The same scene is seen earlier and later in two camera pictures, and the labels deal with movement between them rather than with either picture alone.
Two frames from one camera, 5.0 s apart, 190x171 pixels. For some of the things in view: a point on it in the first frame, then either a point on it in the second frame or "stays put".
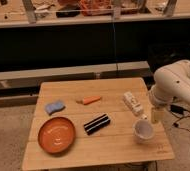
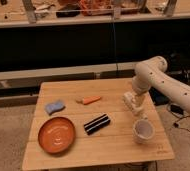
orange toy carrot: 88,99 stays put
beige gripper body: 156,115 → 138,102
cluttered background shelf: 31,13 stays put
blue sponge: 52,107 stays put
